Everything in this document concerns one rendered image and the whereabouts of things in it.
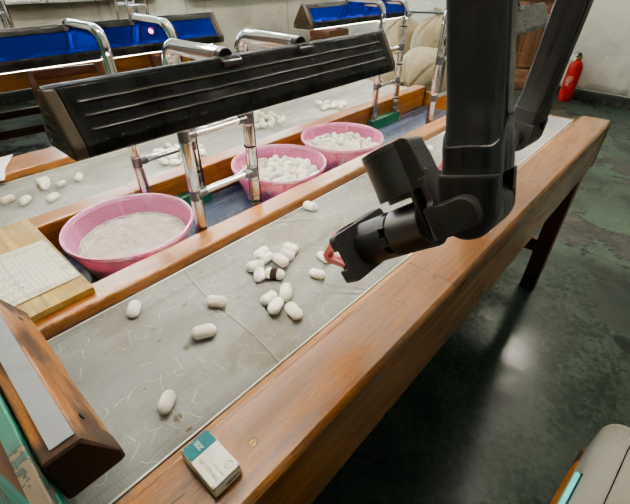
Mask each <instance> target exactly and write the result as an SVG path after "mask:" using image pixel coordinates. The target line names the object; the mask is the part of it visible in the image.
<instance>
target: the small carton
mask: <svg viewBox="0 0 630 504"><path fill-rule="evenodd" d="M181 453H182V456H183V458H184V460H185V462H186V463H187V464H188V465H189V467H190V468H191V469H192V470H193V471H194V473H195V474H196V475H197V476H198V478H199V479H200V480H201V481H202V483H203V484H204V485H205V486H206V487H207V489H208V490H209V491H210V492H211V494H212V495H213V496H214V497H215V498H217V497H218V496H219V495H220V494H221V493H222V492H223V491H224V490H225V489H226V488H227V487H228V486H229V485H230V484H231V483H232V482H233V481H234V480H235V479H236V478H237V477H238V476H239V475H240V474H241V473H242V472H241V467H240V464H239V463H238V462H237V461H236V459H235V458H234V457H233V456H232V455H231V454H230V453H229V452H228V451H227V450H226V449H225V447H224V446H223V445H222V444H221V443H220V442H219V441H218V440H217V439H216V438H215V437H214V435H213V434H212V433H211V432H210V431H209V430H208V429H206V430H205V431H203V432H202V433H201V434H200V435H199V436H197V437H196V438H195V439H194V440H193V441H192V442H190V443H189V444H188V445H187V446H186V447H184V448H183V449H182V450H181Z"/></svg>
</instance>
